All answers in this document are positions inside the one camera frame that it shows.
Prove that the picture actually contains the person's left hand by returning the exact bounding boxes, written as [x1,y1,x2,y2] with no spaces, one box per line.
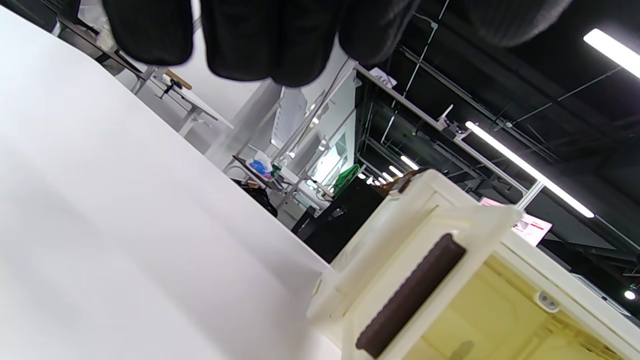
[102,0,573,88]

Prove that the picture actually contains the cream plastic cabinet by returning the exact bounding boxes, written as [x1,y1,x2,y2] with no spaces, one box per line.
[306,167,640,360]

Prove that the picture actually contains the white desk with T-leg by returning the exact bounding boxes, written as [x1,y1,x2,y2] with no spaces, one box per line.
[132,65,236,138]

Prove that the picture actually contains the blue tissue pack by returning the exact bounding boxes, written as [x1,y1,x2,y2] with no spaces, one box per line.
[248,152,273,177]

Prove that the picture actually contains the white rolling cart brown top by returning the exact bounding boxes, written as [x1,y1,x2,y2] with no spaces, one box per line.
[225,155,301,211]

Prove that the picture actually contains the black bag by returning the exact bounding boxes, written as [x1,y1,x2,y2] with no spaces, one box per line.
[232,178,278,218]

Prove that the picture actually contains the long ceiling light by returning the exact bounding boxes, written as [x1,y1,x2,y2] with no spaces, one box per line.
[583,28,640,78]
[465,121,596,218]

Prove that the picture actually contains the white pink display screen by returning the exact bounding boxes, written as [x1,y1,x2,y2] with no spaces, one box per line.
[480,196,553,247]

